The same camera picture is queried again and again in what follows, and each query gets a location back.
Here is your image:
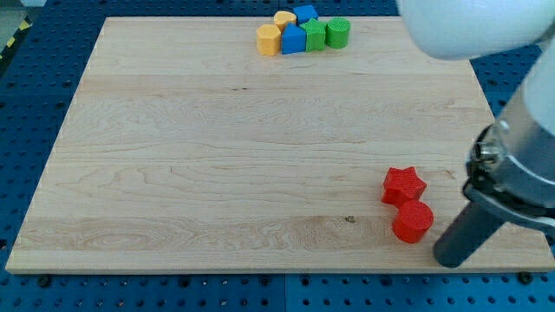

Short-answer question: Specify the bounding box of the blue triangle block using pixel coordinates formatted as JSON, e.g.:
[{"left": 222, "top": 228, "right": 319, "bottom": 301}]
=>
[{"left": 281, "top": 23, "right": 307, "bottom": 55}]

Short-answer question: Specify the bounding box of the red star block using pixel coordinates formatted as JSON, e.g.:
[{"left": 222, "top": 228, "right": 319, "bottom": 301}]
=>
[{"left": 382, "top": 166, "right": 428, "bottom": 207}]

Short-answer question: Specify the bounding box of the light wooden board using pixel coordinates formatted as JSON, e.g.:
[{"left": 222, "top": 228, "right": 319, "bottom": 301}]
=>
[{"left": 4, "top": 16, "right": 555, "bottom": 276}]

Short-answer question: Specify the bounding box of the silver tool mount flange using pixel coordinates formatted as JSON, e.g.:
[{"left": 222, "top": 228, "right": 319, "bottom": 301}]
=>
[{"left": 463, "top": 85, "right": 554, "bottom": 244}]

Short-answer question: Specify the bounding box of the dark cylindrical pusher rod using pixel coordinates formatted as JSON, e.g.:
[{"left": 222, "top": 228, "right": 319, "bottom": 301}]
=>
[{"left": 433, "top": 202, "right": 505, "bottom": 268}]

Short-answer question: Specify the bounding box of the yellow hexagon block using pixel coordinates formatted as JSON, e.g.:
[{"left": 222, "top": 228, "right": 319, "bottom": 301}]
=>
[{"left": 256, "top": 24, "right": 282, "bottom": 56}]

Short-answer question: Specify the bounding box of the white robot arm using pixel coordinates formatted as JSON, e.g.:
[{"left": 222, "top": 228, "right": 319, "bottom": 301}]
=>
[{"left": 397, "top": 0, "right": 554, "bottom": 268}]

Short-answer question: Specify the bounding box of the green cylinder block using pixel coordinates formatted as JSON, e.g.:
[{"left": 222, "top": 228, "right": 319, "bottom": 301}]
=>
[{"left": 325, "top": 16, "right": 350, "bottom": 49}]

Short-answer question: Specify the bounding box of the red cylinder block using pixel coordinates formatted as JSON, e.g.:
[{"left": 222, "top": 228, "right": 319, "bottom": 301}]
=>
[{"left": 392, "top": 200, "right": 434, "bottom": 244}]

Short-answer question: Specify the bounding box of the green star block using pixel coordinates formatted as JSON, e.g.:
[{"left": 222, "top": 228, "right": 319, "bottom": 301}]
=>
[{"left": 300, "top": 18, "right": 326, "bottom": 52}]

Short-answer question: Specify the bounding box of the blue cube block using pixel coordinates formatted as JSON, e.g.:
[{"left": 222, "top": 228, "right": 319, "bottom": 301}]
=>
[{"left": 293, "top": 4, "right": 319, "bottom": 24}]

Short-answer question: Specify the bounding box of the yellow heart block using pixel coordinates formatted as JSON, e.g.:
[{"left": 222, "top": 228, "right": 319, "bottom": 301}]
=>
[{"left": 273, "top": 10, "right": 297, "bottom": 32}]

